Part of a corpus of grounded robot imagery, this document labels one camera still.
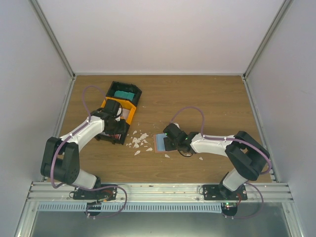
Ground pale pink cards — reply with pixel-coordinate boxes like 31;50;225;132
122;109;130;120

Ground black bin with teal cards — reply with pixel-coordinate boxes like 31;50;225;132
106;81;142;106

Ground grey slotted cable duct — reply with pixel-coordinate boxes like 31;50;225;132
38;202;222;214

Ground white debris pile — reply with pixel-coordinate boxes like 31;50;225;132
126;130;154;156

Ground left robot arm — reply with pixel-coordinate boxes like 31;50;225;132
40;99;123;199

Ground black bin with red cards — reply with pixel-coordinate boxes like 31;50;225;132
94;129;127;145

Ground teal cards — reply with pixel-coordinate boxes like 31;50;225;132
114;90;135;101

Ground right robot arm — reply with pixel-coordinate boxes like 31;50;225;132
163;123;272;200

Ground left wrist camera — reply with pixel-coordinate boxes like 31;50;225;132
115;107;124;121

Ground yellow bin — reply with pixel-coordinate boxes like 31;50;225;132
106;97;136;125

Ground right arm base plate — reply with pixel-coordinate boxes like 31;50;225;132
202;184;248;201

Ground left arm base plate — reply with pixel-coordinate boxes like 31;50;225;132
69;184;117;201

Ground red and white cards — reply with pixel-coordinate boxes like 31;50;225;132
106;134;121;140

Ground aluminium mounting rail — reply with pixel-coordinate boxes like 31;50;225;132
27;182;293;203

